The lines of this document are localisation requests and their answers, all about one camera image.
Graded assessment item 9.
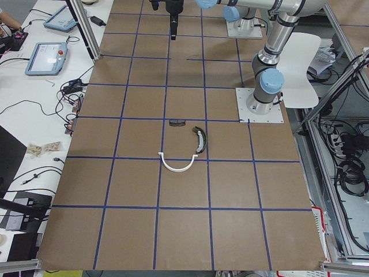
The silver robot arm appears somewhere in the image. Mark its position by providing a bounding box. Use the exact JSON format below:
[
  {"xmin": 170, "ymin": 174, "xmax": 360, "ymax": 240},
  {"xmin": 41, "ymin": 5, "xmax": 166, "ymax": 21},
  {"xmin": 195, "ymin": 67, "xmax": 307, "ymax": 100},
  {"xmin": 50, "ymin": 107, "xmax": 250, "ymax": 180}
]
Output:
[{"xmin": 197, "ymin": 1, "xmax": 326, "ymax": 116}]

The near blue teach pendant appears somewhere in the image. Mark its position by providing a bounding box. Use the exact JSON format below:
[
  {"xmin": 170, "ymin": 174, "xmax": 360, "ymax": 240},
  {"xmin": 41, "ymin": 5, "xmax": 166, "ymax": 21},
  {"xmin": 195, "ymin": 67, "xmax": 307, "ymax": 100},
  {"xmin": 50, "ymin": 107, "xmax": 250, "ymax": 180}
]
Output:
[{"xmin": 25, "ymin": 42, "xmax": 68, "ymax": 76}]

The white curved plastic bracket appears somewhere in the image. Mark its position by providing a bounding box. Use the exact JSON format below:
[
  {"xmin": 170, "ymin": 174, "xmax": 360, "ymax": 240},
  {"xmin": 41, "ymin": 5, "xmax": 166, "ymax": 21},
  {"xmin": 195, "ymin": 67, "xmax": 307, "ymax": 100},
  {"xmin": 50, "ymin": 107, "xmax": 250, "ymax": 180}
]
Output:
[{"xmin": 157, "ymin": 152, "xmax": 198, "ymax": 173}]

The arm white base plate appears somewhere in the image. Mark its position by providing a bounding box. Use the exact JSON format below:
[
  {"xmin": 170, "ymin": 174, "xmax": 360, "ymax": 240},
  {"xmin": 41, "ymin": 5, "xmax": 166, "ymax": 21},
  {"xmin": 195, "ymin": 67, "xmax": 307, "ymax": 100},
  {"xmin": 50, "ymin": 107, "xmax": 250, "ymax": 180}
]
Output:
[
  {"xmin": 226, "ymin": 18, "xmax": 262, "ymax": 39},
  {"xmin": 236, "ymin": 88, "xmax": 284, "ymax": 123}
]

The black power adapter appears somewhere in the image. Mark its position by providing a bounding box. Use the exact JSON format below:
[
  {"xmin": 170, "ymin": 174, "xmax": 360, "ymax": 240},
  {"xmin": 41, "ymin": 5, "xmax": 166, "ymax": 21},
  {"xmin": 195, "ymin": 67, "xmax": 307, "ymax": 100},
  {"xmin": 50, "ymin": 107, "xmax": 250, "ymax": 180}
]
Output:
[{"xmin": 90, "ymin": 16, "xmax": 106, "ymax": 26}]

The aluminium frame post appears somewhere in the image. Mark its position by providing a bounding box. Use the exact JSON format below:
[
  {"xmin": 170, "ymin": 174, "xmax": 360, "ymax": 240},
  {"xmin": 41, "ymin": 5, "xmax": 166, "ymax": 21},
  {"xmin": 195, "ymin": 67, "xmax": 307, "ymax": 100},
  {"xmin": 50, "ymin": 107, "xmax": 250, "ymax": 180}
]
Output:
[{"xmin": 66, "ymin": 0, "xmax": 101, "ymax": 60}]

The far blue teach pendant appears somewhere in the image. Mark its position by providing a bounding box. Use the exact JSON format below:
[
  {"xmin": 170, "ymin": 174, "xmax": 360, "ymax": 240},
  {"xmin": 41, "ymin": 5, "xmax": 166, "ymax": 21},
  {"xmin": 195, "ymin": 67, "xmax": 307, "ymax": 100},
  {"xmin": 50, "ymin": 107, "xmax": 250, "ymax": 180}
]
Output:
[{"xmin": 43, "ymin": 5, "xmax": 76, "ymax": 32}]

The olive brake shoe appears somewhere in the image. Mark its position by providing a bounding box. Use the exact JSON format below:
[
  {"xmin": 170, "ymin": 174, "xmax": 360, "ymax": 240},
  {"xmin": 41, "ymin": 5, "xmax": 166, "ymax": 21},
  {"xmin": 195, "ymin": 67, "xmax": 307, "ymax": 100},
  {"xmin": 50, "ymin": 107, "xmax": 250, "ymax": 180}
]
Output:
[{"xmin": 192, "ymin": 126, "xmax": 208, "ymax": 154}]

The white plastic chair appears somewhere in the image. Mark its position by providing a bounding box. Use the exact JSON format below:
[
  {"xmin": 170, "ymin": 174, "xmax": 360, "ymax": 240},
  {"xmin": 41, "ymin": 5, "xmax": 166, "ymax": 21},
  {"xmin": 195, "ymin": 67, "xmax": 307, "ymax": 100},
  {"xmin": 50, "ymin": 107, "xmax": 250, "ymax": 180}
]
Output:
[{"xmin": 277, "ymin": 32, "xmax": 321, "ymax": 108}]

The blue teach pendant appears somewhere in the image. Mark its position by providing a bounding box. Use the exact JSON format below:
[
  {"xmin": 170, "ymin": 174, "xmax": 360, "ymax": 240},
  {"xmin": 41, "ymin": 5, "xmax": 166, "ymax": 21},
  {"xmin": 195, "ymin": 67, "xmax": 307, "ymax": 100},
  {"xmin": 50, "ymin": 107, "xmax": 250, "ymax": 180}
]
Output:
[
  {"xmin": 25, "ymin": 42, "xmax": 68, "ymax": 76},
  {"xmin": 43, "ymin": 5, "xmax": 76, "ymax": 32}
]

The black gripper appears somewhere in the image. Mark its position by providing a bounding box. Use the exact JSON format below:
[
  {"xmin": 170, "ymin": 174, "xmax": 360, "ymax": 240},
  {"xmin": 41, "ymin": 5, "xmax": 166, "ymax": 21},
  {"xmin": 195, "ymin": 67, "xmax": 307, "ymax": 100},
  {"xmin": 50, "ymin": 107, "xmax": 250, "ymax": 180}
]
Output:
[{"xmin": 149, "ymin": 0, "xmax": 184, "ymax": 40}]

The dark grey brake pad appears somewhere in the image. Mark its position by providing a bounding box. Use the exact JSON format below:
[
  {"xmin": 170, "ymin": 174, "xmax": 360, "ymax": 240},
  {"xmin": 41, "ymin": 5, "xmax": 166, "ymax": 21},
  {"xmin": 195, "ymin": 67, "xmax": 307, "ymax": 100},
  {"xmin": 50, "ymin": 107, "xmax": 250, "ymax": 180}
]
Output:
[{"xmin": 169, "ymin": 119, "xmax": 186, "ymax": 127}]

